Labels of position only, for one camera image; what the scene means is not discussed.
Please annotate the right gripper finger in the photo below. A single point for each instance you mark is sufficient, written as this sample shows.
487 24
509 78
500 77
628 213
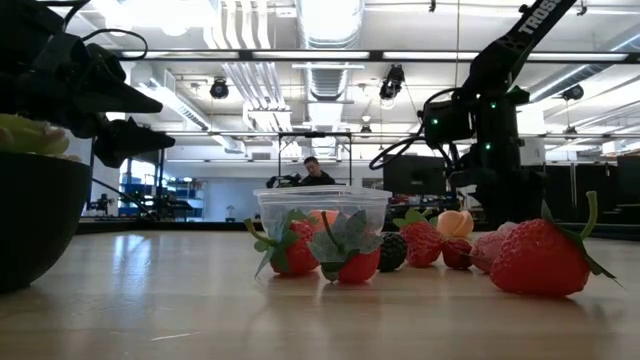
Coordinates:
492 212
527 207

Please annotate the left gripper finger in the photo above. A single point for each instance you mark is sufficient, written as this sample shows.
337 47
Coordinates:
130 142
115 95

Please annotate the pink toy raspberry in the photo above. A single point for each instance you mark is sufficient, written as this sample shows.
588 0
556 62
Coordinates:
487 247

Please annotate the orange toy peach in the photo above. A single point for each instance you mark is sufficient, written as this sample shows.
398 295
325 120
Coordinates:
455 224

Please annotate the red toy strawberry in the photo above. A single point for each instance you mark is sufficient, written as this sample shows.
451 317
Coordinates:
300 255
357 267
425 247
540 260

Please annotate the clear plastic tupperware container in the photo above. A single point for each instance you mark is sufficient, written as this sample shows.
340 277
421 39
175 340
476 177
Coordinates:
350 200

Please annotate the orange toy carrot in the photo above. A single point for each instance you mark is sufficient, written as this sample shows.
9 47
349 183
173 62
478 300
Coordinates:
322 217

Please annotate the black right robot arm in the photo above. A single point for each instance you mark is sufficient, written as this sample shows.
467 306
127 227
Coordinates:
520 30

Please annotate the red toy cherry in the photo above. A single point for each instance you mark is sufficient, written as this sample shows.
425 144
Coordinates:
457 254

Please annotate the black partition panels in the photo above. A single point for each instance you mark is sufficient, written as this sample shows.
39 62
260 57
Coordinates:
590 190

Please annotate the blue storage shelves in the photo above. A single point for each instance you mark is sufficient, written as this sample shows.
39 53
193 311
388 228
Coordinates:
165 197

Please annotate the black monitor box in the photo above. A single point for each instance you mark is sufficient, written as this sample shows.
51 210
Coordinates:
415 175

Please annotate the black ceiling spotlight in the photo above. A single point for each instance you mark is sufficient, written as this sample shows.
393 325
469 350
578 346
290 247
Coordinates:
219 89
572 92
392 82

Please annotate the dark toy blackberry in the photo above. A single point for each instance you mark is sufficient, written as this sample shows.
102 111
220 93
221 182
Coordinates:
393 252

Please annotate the succulent plant in black bowl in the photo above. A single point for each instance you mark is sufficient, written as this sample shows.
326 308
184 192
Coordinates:
35 215

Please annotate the person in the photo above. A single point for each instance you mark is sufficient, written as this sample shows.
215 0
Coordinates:
315 175

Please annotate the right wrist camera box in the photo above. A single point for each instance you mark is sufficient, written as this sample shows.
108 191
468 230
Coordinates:
447 122

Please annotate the black background rig frame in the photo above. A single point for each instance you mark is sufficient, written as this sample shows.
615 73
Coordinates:
315 134

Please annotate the silver ventilation duct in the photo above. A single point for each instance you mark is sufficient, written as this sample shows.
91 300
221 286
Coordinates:
330 30

